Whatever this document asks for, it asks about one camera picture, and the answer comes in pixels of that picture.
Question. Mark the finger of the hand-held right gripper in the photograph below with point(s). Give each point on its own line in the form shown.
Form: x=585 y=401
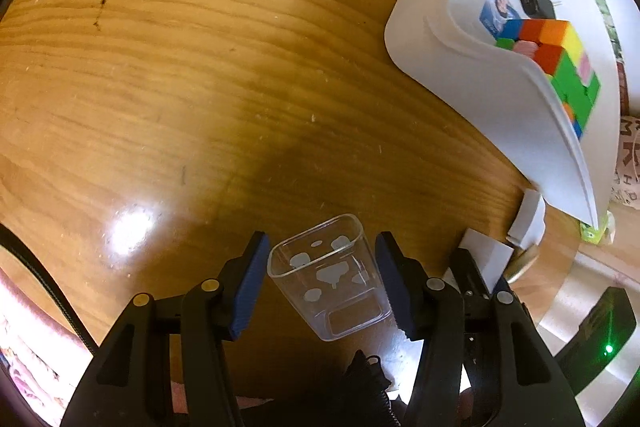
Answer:
x=470 y=274

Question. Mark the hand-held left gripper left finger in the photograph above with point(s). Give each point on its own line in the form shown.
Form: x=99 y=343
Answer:
x=247 y=287

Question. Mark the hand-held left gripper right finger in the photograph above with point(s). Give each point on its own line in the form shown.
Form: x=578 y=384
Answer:
x=397 y=287

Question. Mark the clear plastic cup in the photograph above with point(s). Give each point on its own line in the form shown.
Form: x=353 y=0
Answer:
x=330 y=302

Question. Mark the multicoloured puzzle cube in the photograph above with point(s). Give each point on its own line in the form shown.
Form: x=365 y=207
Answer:
x=570 y=77

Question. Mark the pink hair roller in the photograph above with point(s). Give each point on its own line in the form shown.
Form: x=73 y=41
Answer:
x=526 y=48

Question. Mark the white plastic bin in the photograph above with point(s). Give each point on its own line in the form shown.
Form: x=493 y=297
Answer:
x=450 y=32

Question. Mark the clear labelled plastic box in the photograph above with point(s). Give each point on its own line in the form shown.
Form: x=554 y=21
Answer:
x=497 y=14

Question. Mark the white charger adapter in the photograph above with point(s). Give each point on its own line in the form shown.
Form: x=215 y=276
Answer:
x=487 y=257

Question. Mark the white rectangular block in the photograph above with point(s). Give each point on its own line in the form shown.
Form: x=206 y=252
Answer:
x=530 y=217

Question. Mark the green tissue packet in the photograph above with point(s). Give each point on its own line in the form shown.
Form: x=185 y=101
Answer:
x=595 y=234

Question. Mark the printed cloth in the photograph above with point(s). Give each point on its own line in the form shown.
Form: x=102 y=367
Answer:
x=630 y=157

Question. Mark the small black object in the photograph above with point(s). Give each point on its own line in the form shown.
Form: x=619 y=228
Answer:
x=532 y=2

